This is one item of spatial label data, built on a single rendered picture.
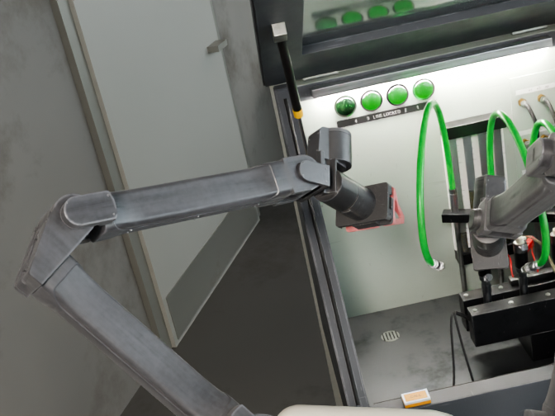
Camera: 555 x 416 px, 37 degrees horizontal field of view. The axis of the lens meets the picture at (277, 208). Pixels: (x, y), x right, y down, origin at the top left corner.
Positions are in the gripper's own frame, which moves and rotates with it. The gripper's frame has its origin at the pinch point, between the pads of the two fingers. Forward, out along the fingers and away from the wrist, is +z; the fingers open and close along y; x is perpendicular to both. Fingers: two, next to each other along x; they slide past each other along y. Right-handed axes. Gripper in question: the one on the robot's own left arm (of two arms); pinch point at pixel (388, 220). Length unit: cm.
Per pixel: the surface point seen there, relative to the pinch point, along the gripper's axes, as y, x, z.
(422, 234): -1.3, -0.3, 10.1
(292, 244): 180, -81, 209
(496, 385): -6.2, 24.4, 30.7
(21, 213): 161, -38, 33
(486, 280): -1.2, 1.4, 38.3
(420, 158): -2.6, -14.1, 6.9
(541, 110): -10, -41, 50
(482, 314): 0.6, 8.0, 40.3
